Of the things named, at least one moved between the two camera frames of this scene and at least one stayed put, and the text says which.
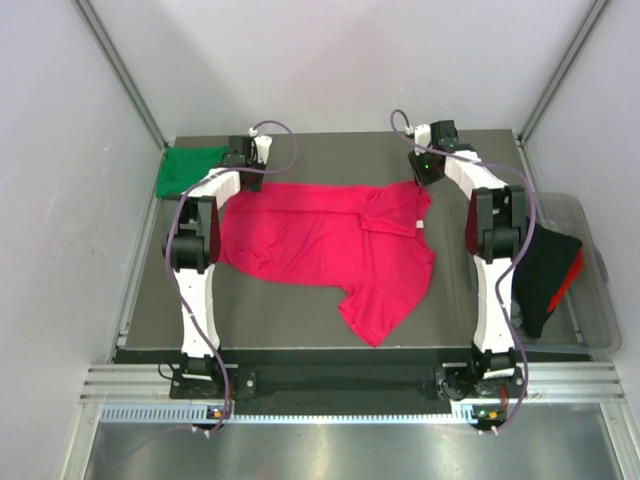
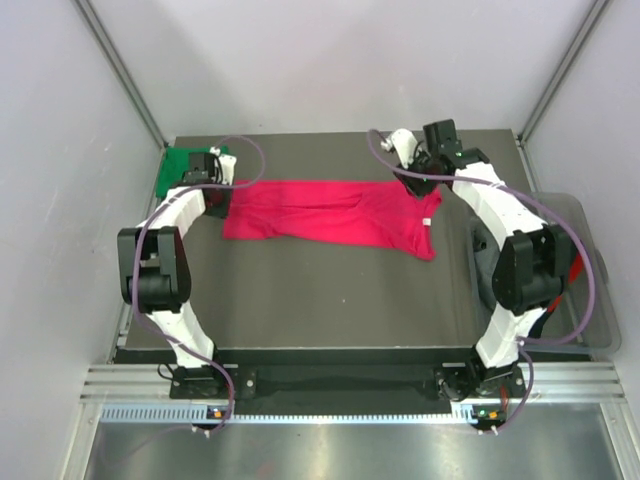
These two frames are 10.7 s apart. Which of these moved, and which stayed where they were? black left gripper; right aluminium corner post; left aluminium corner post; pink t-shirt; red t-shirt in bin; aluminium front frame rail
Moved: pink t-shirt; black left gripper
Stayed: right aluminium corner post; aluminium front frame rail; left aluminium corner post; red t-shirt in bin
